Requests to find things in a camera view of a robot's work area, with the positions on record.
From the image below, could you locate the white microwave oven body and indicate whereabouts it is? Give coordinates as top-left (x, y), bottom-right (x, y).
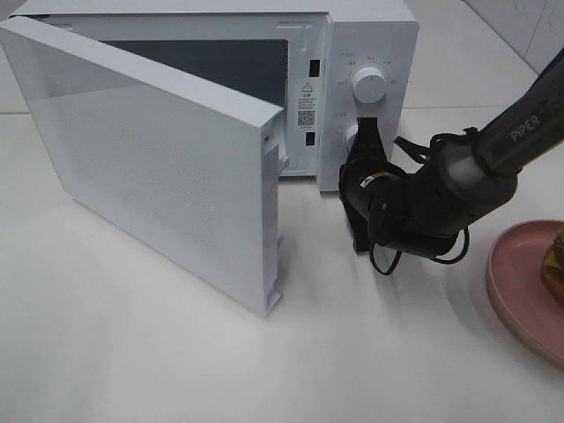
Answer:
top-left (1, 1), bottom-right (419, 191)

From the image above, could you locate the upper white control knob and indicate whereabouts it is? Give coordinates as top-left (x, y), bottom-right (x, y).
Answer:
top-left (352, 63), bottom-right (388, 104)

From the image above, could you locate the pink round plate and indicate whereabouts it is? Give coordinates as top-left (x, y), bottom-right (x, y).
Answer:
top-left (486, 219), bottom-right (563, 367)

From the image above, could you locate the white microwave door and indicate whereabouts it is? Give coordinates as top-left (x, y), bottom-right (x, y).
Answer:
top-left (1, 17), bottom-right (285, 315)

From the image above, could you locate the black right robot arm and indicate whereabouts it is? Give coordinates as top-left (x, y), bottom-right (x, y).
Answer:
top-left (338, 54), bottom-right (563, 262)

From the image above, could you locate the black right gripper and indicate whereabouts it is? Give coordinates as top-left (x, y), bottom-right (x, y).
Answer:
top-left (338, 117), bottom-right (406, 252)

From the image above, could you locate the burger with lettuce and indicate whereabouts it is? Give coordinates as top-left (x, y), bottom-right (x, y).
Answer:
top-left (541, 227), bottom-right (563, 305)

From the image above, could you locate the lower white timer knob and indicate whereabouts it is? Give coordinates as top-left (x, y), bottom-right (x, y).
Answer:
top-left (345, 124), bottom-right (358, 151)

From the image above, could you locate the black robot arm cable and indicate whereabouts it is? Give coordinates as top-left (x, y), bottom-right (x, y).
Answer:
top-left (367, 126), bottom-right (481, 278)

